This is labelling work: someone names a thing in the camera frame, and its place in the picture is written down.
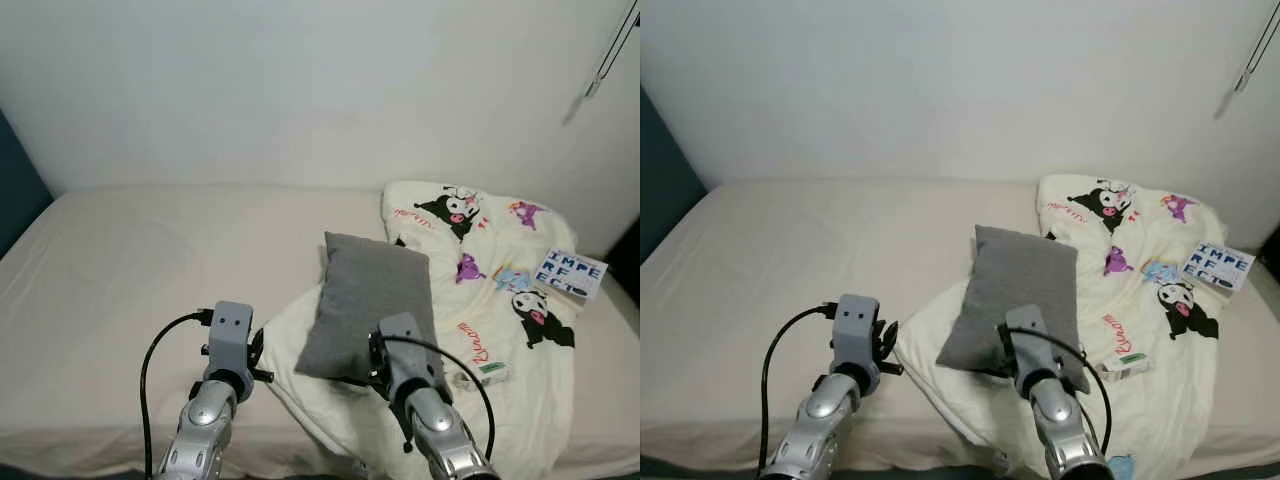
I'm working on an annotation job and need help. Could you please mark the grey pillow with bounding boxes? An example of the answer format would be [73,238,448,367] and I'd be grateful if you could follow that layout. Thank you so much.
[935,225,1091,391]
[295,232,446,386]

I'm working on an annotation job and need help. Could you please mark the cream sheeted mattress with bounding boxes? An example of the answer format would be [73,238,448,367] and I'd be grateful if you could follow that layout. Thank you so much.
[0,183,641,471]
[640,178,1280,471]

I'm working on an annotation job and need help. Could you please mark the cream cartoon print blanket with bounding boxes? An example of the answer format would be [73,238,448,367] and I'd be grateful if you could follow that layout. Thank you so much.
[895,173,1256,479]
[262,180,613,480]

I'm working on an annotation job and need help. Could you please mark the white blue lettered book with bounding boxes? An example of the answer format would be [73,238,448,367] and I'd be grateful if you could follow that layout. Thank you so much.
[535,248,609,301]
[1182,243,1254,293]

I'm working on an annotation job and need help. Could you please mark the grey blind wand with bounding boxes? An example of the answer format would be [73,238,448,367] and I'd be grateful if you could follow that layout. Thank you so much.
[585,0,641,99]
[1235,10,1280,96]

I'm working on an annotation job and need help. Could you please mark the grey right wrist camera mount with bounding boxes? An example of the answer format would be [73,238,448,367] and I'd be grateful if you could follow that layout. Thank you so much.
[378,313,431,391]
[1005,305,1051,381]

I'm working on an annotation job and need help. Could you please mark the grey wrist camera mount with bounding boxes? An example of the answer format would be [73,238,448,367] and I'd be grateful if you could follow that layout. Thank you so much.
[1005,305,1051,381]
[207,302,254,376]
[835,294,881,371]
[378,313,431,391]

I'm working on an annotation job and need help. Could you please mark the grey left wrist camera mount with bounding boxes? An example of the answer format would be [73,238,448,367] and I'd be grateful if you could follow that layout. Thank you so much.
[835,294,881,371]
[207,302,254,376]

